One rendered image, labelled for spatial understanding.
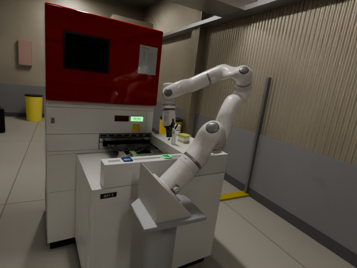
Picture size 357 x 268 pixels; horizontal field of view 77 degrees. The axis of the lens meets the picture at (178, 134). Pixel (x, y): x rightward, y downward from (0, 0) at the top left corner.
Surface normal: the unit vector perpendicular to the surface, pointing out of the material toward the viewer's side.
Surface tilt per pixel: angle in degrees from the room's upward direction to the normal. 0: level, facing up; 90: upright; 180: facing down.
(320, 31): 90
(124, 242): 90
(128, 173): 90
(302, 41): 90
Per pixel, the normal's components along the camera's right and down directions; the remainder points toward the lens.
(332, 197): -0.88, 0.00
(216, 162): 0.51, 0.25
